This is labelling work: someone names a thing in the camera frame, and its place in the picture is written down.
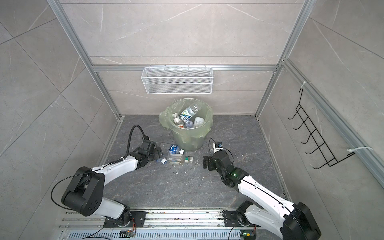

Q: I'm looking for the clear bottle blue label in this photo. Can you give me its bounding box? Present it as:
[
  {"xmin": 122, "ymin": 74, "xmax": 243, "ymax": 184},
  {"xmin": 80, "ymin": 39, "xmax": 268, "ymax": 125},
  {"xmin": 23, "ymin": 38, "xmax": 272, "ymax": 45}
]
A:
[
  {"xmin": 156, "ymin": 158, "xmax": 168, "ymax": 165},
  {"xmin": 169, "ymin": 145, "xmax": 184, "ymax": 155}
]

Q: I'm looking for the clear bottle blue label top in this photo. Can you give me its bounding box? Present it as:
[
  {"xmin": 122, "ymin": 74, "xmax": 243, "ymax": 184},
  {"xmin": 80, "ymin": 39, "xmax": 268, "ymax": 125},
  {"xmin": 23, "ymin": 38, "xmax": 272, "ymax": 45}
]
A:
[{"xmin": 169, "ymin": 145, "xmax": 184, "ymax": 155}]

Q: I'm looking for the clear bottle green ring cap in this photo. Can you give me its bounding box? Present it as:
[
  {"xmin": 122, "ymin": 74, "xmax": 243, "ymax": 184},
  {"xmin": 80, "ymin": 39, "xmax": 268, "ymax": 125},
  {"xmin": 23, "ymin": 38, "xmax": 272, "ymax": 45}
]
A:
[{"xmin": 167, "ymin": 154, "xmax": 194, "ymax": 165}]

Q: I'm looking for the white labelled opaque bottle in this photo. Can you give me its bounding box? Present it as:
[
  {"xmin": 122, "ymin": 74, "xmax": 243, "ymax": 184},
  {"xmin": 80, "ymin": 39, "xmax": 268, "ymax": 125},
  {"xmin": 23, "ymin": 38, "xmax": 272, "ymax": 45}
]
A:
[{"xmin": 194, "ymin": 117, "xmax": 205, "ymax": 127}]

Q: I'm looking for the clear bottle white label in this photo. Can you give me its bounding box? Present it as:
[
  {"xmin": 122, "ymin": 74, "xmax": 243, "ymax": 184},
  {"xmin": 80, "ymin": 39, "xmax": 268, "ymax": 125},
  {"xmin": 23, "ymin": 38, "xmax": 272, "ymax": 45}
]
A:
[{"xmin": 179, "ymin": 104, "xmax": 201, "ymax": 122}]

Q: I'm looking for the clear bottle red label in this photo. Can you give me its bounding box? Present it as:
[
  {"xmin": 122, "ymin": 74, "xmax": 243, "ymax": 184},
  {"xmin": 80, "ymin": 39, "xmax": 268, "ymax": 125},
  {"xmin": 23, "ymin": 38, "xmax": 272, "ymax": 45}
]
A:
[{"xmin": 172, "ymin": 113, "xmax": 184, "ymax": 128}]

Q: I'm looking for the clear bottle blue cap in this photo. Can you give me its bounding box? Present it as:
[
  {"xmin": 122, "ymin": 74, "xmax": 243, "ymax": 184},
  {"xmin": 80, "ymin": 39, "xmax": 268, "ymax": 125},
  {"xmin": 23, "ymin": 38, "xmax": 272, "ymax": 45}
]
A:
[{"xmin": 185, "ymin": 120, "xmax": 194, "ymax": 129}]

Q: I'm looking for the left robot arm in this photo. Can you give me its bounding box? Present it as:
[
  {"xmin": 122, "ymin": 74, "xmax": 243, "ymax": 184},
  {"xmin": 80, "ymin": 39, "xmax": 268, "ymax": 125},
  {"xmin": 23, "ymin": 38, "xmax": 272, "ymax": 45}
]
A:
[{"xmin": 61, "ymin": 139, "xmax": 164, "ymax": 220}]

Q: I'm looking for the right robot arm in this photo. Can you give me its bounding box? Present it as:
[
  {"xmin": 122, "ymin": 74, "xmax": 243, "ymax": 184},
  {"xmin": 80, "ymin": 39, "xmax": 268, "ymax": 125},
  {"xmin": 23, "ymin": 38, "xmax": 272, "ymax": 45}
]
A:
[{"xmin": 203, "ymin": 150, "xmax": 322, "ymax": 240}]

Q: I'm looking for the green bin with bag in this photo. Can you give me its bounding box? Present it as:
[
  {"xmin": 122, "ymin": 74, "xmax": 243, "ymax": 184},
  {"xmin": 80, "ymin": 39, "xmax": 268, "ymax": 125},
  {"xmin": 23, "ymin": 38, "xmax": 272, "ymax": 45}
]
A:
[{"xmin": 159, "ymin": 98, "xmax": 213, "ymax": 151}]

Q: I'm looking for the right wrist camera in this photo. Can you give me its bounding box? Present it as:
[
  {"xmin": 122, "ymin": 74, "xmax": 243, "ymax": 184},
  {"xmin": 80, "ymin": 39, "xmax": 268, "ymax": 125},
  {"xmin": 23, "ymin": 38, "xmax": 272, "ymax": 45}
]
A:
[{"xmin": 213, "ymin": 142, "xmax": 224, "ymax": 153}]

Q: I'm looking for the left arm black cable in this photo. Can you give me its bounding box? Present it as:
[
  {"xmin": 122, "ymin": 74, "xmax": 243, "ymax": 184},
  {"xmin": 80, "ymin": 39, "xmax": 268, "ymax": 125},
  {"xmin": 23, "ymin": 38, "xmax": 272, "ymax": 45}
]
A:
[{"xmin": 50, "ymin": 124, "xmax": 149, "ymax": 211}]

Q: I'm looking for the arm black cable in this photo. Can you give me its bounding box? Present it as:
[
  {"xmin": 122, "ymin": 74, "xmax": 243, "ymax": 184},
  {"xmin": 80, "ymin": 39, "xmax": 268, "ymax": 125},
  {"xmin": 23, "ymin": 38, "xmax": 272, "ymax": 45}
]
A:
[
  {"xmin": 208, "ymin": 137, "xmax": 235, "ymax": 164},
  {"xmin": 50, "ymin": 124, "xmax": 149, "ymax": 211}
]

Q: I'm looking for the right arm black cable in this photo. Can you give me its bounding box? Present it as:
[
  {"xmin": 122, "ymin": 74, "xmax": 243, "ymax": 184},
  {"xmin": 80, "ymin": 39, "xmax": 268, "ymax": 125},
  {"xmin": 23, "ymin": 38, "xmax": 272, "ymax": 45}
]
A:
[{"xmin": 208, "ymin": 137, "xmax": 235, "ymax": 164}]

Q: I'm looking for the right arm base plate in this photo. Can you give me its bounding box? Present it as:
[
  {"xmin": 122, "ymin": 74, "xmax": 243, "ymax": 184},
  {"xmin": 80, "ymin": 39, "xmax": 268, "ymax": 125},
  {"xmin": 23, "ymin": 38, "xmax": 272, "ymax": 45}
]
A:
[{"xmin": 221, "ymin": 210, "xmax": 250, "ymax": 227}]

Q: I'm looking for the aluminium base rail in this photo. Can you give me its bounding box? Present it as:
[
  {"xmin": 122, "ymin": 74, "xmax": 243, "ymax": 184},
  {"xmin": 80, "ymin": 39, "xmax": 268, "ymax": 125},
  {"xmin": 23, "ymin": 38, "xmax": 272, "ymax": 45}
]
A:
[{"xmin": 54, "ymin": 209, "xmax": 278, "ymax": 240}]

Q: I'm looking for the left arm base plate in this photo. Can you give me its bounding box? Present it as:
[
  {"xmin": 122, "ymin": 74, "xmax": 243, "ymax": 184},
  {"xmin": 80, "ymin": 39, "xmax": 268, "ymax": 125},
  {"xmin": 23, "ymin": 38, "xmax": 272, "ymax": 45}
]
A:
[{"xmin": 104, "ymin": 211, "xmax": 147, "ymax": 228}]

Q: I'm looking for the white wire mesh basket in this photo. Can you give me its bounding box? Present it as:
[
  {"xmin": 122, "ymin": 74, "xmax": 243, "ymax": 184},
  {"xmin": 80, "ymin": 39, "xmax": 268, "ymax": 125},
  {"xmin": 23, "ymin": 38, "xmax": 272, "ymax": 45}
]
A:
[{"xmin": 141, "ymin": 67, "xmax": 214, "ymax": 95}]

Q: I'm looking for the black wire hook rack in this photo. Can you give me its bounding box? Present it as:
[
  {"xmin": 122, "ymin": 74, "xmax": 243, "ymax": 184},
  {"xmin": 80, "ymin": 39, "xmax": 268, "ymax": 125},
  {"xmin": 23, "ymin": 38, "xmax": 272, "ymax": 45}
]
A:
[{"xmin": 288, "ymin": 89, "xmax": 355, "ymax": 170}]

